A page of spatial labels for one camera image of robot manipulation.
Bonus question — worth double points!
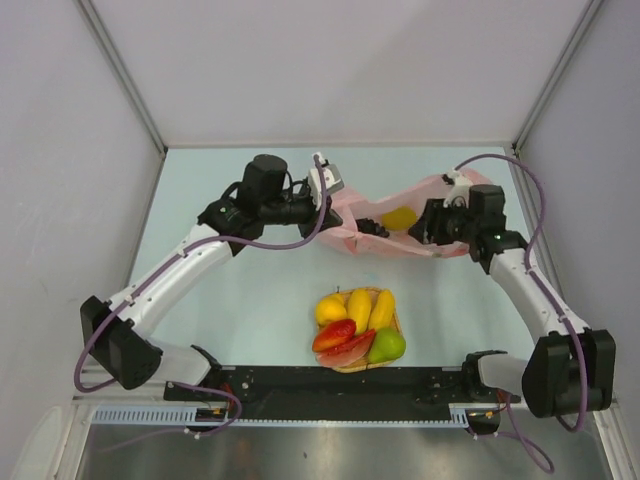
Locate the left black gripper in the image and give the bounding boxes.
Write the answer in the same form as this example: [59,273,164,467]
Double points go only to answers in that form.
[260,184,342,241]

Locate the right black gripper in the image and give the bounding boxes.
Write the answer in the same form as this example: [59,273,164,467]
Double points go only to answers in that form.
[407,198,477,247]

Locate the pink plastic bag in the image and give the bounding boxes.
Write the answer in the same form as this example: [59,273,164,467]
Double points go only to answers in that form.
[316,175,468,258]

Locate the fake yellow banana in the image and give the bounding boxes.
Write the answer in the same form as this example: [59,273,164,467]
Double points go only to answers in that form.
[368,289,395,330]

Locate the yellow fake mango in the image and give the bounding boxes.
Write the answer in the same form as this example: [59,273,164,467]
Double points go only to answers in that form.
[347,289,372,332]

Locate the yellow fake pear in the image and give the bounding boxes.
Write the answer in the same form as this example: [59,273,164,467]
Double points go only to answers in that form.
[314,292,348,327]

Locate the fake green pear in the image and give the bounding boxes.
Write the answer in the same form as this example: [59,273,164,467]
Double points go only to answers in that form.
[367,327,406,364]

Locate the red-orange fake mango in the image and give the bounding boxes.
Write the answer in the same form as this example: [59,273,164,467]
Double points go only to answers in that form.
[312,319,356,353]

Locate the fake watermelon slice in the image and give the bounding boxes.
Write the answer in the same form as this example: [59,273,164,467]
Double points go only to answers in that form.
[316,330,376,368]

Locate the woven bamboo tray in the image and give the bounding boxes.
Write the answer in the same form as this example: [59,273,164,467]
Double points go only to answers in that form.
[313,287,406,373]

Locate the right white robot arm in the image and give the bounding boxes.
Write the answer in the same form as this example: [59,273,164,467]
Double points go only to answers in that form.
[409,185,616,418]

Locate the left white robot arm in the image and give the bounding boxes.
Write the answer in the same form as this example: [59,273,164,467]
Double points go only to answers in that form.
[74,153,344,400]

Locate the fake black grapes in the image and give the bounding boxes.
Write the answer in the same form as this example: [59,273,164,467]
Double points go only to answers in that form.
[356,218,390,238]

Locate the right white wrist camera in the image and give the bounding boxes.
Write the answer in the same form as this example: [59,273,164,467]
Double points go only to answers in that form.
[442,169,473,205]

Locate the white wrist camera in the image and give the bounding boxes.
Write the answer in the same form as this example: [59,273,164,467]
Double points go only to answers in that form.
[442,169,473,205]
[307,152,345,210]

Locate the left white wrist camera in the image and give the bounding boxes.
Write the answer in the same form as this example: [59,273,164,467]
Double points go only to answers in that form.
[307,152,345,210]

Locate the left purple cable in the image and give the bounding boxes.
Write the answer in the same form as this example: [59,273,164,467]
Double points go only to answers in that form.
[73,153,331,454]

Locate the purple cable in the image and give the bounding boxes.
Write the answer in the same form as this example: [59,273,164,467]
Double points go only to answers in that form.
[73,153,331,454]
[452,153,591,474]

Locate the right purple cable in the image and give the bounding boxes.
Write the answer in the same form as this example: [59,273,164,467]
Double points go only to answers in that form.
[452,153,591,474]

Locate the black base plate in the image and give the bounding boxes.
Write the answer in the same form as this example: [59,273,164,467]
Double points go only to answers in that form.
[163,364,522,421]

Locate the blue-white cable duct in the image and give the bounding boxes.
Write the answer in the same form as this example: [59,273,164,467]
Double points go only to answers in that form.
[92,403,484,429]

